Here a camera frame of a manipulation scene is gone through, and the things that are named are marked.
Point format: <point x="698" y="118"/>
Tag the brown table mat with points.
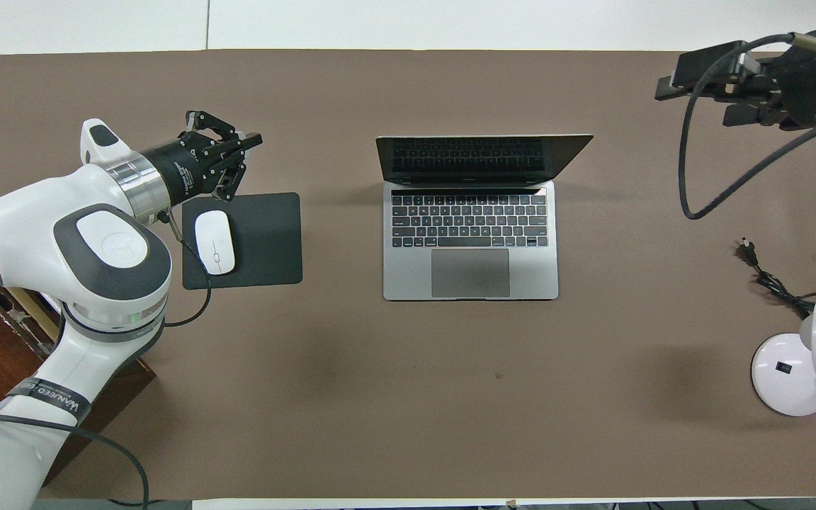
<point x="408" y="397"/>

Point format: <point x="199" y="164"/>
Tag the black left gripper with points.
<point x="188" y="170"/>

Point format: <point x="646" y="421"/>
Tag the white computer mouse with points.
<point x="214" y="242"/>

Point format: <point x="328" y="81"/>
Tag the silver apple laptop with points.
<point x="472" y="273"/>

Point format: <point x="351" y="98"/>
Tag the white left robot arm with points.
<point x="47" y="227"/>

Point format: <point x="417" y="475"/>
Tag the black mouse pad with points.
<point x="266" y="241"/>

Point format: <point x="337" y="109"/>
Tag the white desk lamp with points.
<point x="790" y="375"/>

